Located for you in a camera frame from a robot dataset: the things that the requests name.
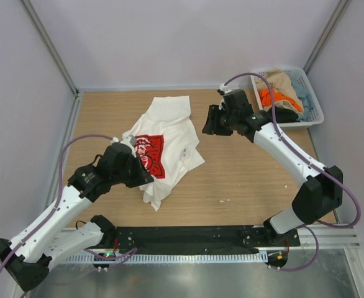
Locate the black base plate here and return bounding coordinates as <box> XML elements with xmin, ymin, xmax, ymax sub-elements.
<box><xmin>116</xmin><ymin>225</ymin><xmax>301</xmax><ymax>255</ymax></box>

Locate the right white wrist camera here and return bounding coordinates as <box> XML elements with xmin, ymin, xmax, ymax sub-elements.
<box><xmin>217</xmin><ymin>84</ymin><xmax>232</xmax><ymax>96</ymax></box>

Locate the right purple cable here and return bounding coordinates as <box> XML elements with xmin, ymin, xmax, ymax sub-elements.
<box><xmin>224</xmin><ymin>73</ymin><xmax>363</xmax><ymax>273</ymax></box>

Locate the white t shirt red print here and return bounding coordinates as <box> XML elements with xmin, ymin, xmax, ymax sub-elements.
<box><xmin>122</xmin><ymin>96</ymin><xmax>205</xmax><ymax>211</ymax></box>

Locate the aluminium rail frame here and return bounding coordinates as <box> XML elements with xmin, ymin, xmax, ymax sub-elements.
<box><xmin>51</xmin><ymin>225</ymin><xmax>362</xmax><ymax>251</ymax></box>

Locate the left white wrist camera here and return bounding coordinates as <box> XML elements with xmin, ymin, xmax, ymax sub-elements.
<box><xmin>111</xmin><ymin>135</ymin><xmax>137</xmax><ymax>151</ymax></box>

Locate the purple cable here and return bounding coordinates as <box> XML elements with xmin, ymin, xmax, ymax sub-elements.
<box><xmin>0</xmin><ymin>133</ymin><xmax>139</xmax><ymax>298</ymax></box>
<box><xmin>224</xmin><ymin>73</ymin><xmax>363</xmax><ymax>273</ymax></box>

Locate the left corner aluminium post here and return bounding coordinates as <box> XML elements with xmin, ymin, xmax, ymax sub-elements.
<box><xmin>19</xmin><ymin>0</ymin><xmax>79</xmax><ymax>97</ymax></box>

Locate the light blue garment in basket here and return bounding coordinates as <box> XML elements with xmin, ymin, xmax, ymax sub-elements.
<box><xmin>291</xmin><ymin>80</ymin><xmax>314</xmax><ymax>122</ymax></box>

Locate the beige garment in basket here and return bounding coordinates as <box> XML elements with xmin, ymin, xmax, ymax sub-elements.
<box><xmin>255</xmin><ymin>68</ymin><xmax>304</xmax><ymax>114</ymax></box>

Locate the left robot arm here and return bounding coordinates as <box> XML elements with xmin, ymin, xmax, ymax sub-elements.
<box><xmin>0</xmin><ymin>138</ymin><xmax>153</xmax><ymax>292</ymax></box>

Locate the black garment in basket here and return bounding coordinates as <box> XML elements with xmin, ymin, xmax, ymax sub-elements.
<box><xmin>275</xmin><ymin>107</ymin><xmax>299</xmax><ymax>124</ymax></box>

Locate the white slotted cable duct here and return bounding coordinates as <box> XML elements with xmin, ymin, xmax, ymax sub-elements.
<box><xmin>63</xmin><ymin>251</ymin><xmax>268</xmax><ymax>265</ymax></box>

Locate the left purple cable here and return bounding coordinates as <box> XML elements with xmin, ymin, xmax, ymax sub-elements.
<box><xmin>0</xmin><ymin>133</ymin><xmax>139</xmax><ymax>298</ymax></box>

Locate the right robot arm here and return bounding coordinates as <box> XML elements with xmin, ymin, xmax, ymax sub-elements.
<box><xmin>202</xmin><ymin>89</ymin><xmax>343</xmax><ymax>245</ymax></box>

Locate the white plastic basket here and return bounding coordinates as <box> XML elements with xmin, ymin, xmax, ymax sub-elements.
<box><xmin>253</xmin><ymin>66</ymin><xmax>324</xmax><ymax>129</ymax></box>

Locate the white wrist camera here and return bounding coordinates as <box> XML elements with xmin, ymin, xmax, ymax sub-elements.
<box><xmin>217</xmin><ymin>84</ymin><xmax>232</xmax><ymax>96</ymax></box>
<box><xmin>111</xmin><ymin>135</ymin><xmax>137</xmax><ymax>151</ymax></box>

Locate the right corner aluminium post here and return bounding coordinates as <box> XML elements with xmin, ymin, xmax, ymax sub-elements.
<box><xmin>303</xmin><ymin>0</ymin><xmax>352</xmax><ymax>74</ymax></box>

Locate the corner aluminium post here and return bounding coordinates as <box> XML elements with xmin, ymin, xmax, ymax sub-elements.
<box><xmin>19</xmin><ymin>0</ymin><xmax>79</xmax><ymax>97</ymax></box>
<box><xmin>303</xmin><ymin>0</ymin><xmax>352</xmax><ymax>74</ymax></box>

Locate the orange garment in basket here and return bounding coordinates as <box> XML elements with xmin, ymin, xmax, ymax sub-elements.
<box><xmin>258</xmin><ymin>88</ymin><xmax>304</xmax><ymax>112</ymax></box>

